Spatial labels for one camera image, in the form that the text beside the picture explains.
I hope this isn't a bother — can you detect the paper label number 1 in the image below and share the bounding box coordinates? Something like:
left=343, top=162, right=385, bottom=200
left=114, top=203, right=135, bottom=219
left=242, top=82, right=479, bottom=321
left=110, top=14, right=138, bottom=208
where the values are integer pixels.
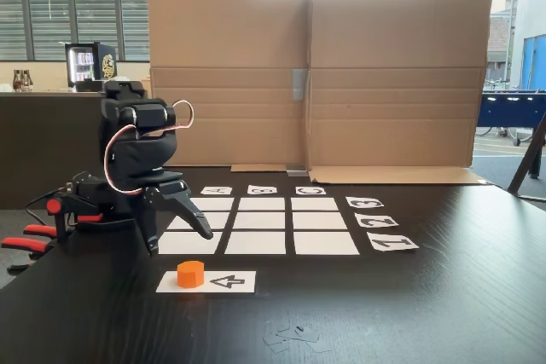
left=366, top=231, right=420, bottom=251

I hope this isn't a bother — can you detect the black power cable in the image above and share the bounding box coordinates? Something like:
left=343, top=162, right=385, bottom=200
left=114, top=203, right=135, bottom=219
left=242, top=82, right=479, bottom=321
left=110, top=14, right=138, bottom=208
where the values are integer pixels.
left=25, top=187, right=72, bottom=222

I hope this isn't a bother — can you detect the small black box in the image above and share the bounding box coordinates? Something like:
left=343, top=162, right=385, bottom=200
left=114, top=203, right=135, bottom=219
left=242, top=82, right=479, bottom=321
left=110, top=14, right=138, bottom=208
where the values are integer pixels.
left=75, top=78, right=104, bottom=93

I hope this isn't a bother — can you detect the white paper grid square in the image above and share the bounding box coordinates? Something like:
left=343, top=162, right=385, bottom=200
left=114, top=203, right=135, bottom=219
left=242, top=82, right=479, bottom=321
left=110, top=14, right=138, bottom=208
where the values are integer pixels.
left=293, top=231, right=361, bottom=256
left=237, top=197, right=286, bottom=211
left=291, top=197, right=340, bottom=211
left=189, top=197, right=235, bottom=211
left=224, top=231, right=287, bottom=255
left=166, top=211, right=230, bottom=230
left=157, top=231, right=224, bottom=255
left=292, top=211, right=349, bottom=230
left=233, top=211, right=286, bottom=230

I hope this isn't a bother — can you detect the white arrow paper sheet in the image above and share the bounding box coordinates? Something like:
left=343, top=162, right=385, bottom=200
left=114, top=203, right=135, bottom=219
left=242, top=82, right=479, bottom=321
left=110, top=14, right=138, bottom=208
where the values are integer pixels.
left=155, top=270, right=257, bottom=295

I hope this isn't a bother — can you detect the brown cardboard panel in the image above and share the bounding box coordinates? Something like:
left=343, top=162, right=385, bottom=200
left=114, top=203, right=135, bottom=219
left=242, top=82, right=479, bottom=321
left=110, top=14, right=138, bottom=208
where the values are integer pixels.
left=147, top=0, right=315, bottom=173
left=306, top=0, right=494, bottom=186

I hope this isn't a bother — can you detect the white red servo wire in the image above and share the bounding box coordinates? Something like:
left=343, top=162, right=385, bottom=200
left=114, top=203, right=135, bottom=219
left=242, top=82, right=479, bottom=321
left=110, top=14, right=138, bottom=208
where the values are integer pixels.
left=104, top=100, right=195, bottom=194

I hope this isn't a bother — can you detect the round orange token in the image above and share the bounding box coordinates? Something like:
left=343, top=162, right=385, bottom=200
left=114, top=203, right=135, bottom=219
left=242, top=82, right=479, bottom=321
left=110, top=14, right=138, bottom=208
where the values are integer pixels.
left=177, top=260, right=205, bottom=289

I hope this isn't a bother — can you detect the red black bar clamp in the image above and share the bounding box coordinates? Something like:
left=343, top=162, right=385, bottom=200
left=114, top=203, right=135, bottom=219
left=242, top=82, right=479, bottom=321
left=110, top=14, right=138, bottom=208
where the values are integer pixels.
left=23, top=197, right=103, bottom=242
left=1, top=235, right=55, bottom=275

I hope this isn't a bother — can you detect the dark counter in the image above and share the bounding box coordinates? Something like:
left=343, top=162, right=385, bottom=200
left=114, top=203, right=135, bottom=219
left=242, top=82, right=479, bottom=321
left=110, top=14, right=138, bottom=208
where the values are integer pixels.
left=0, top=90, right=150, bottom=211

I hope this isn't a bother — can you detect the brown wooden stand leg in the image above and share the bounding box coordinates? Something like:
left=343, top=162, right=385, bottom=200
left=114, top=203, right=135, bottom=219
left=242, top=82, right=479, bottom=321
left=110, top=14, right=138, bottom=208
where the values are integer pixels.
left=507, top=110, right=546, bottom=204

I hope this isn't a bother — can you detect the paper label number 2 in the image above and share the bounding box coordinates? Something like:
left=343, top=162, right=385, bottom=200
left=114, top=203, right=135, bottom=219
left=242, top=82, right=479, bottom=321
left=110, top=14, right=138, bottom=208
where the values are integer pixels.
left=354, top=211, right=400, bottom=228

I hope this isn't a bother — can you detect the black mini fridge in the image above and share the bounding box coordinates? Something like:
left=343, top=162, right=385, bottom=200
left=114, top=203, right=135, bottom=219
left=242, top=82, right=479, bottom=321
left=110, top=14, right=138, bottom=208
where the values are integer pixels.
left=64, top=42, right=117, bottom=89

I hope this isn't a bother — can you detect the paper label number 3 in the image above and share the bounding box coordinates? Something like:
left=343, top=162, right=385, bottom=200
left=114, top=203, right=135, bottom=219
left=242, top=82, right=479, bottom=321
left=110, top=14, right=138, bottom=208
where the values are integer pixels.
left=345, top=196, right=384, bottom=210

